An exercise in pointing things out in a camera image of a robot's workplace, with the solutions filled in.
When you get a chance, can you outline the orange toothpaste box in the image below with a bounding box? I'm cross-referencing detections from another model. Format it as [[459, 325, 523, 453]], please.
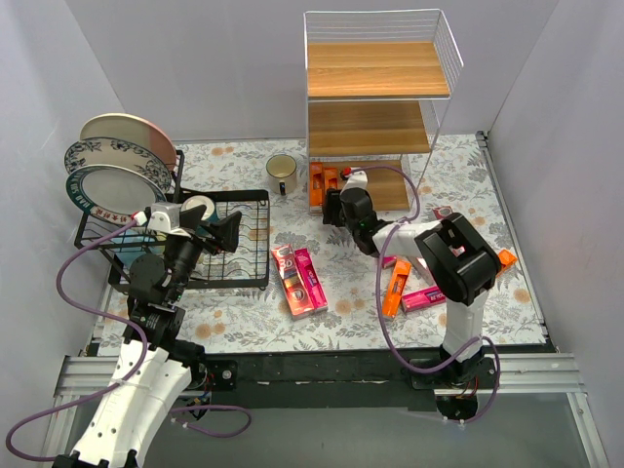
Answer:
[[323, 167, 340, 215], [497, 249, 518, 277], [382, 259, 411, 319], [309, 162, 325, 214]]

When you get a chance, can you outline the red 3d toothpaste box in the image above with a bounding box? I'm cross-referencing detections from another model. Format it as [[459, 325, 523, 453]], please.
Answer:
[[433, 206, 453, 220], [271, 244, 314, 319], [412, 257, 435, 286]]

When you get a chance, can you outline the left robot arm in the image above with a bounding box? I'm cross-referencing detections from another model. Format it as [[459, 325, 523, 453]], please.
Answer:
[[53, 202, 242, 467]]

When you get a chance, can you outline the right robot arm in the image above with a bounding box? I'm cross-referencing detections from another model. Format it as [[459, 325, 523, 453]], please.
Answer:
[[323, 188, 501, 388]]

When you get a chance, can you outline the small white teal bowl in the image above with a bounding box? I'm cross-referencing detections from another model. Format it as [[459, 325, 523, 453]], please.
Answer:
[[182, 195, 218, 221]]

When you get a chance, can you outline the blue cup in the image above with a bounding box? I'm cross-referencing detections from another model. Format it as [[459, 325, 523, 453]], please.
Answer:
[[111, 230, 164, 267]]

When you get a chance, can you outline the pink toothpaste box upper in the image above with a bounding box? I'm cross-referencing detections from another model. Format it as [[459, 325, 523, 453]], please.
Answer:
[[382, 256, 397, 269]]

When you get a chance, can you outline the pink toothpaste box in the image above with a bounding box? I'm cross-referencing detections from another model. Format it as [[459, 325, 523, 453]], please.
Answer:
[[401, 287, 446, 313], [294, 249, 328, 312], [382, 256, 397, 269]]

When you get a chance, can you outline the pink toothpaste box left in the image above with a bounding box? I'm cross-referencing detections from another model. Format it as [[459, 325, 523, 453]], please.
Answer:
[[294, 249, 328, 312]]

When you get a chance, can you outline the green-rimmed white plate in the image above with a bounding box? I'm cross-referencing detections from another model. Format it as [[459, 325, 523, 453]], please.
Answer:
[[65, 164, 166, 225]]

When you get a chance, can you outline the cream enamel mug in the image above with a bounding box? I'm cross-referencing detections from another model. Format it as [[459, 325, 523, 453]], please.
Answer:
[[265, 154, 297, 196]]

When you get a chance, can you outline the floral table mat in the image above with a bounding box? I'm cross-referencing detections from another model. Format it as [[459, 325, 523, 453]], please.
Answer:
[[97, 134, 548, 356]]

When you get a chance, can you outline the beige pink-rimmed plate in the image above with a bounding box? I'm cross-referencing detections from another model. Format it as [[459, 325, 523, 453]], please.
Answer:
[[79, 113, 177, 170]]

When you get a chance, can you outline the blue floral plate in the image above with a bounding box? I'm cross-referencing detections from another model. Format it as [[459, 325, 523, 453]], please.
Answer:
[[63, 136, 173, 192]]

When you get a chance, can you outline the pink toothpaste box lower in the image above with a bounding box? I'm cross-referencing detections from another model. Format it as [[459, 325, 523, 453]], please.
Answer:
[[401, 287, 446, 313]]

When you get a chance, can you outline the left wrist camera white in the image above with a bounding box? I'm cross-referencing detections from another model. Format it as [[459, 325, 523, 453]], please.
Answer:
[[132, 202, 183, 235]]

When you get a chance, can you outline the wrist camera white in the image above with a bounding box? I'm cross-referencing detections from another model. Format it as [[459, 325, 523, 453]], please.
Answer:
[[132, 202, 183, 235], [340, 167, 368, 191]]

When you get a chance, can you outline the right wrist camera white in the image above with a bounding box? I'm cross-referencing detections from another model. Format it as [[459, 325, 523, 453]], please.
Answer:
[[340, 167, 368, 191]]

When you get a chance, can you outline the black wire dish rack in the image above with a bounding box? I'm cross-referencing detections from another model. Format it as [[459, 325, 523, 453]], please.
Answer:
[[73, 148, 271, 293]]

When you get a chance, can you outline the white wire wooden shelf rack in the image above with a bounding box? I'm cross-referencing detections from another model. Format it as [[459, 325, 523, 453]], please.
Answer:
[[303, 9, 464, 206]]

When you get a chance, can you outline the aluminium frame base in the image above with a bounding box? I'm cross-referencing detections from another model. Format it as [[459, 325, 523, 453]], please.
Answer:
[[37, 130, 610, 468]]

